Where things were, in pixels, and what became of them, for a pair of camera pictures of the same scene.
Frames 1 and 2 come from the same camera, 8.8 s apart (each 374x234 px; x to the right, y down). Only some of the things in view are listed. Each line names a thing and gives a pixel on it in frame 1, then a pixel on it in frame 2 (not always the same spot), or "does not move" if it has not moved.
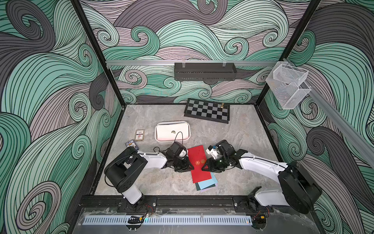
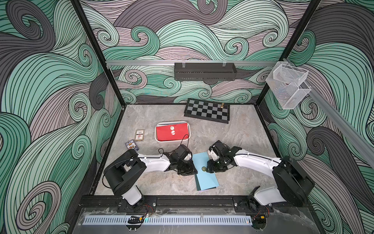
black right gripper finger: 210,162 does not move
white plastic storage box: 172,131 does not move
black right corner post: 291,47 does not move
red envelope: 197,158 -> 172,132
